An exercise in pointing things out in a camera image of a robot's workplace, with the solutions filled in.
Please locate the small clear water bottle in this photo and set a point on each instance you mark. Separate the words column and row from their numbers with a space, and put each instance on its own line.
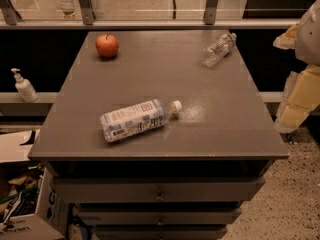
column 216, row 51

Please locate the large labelled plastic bottle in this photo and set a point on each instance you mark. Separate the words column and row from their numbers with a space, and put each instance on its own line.
column 138, row 118

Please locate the cardboard box with clutter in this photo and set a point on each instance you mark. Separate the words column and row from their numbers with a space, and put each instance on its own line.
column 31, row 209

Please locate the metal railing frame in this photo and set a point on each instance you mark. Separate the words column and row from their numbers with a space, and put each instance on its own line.
column 143, row 14

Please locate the red apple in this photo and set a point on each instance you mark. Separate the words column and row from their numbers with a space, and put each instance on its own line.
column 107, row 46

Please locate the white pump dispenser bottle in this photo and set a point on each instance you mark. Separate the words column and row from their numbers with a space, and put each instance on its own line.
column 24, row 87

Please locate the grey drawer cabinet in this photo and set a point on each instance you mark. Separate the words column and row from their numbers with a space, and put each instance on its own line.
column 152, row 145

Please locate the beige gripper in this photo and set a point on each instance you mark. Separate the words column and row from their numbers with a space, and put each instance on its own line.
column 310, row 39

